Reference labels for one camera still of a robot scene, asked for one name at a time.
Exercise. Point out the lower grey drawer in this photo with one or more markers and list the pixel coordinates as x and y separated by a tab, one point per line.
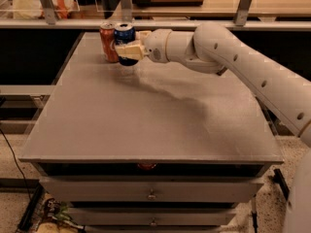
151	216

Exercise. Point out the colourful snack bag on floor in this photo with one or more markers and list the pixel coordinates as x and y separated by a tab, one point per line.
55	220

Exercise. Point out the grey drawer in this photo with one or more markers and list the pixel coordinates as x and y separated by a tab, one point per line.
151	216
214	190

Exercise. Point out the orange coke can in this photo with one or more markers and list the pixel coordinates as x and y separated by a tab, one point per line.
108	41

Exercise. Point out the upper grey drawer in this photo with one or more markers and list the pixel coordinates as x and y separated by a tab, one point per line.
214	190

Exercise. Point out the orange white bag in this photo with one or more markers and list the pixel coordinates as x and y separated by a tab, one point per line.
32	9

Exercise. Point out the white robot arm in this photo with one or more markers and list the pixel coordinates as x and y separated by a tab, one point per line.
211	47

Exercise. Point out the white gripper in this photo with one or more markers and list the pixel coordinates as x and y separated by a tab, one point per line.
155	45

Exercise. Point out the grey drawer cabinet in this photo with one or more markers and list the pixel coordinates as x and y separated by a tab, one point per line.
159	121

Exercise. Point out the metal railing frame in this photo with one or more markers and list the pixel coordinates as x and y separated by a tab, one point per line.
291	14

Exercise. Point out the blue pepsi can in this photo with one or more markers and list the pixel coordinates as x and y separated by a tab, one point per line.
124	33

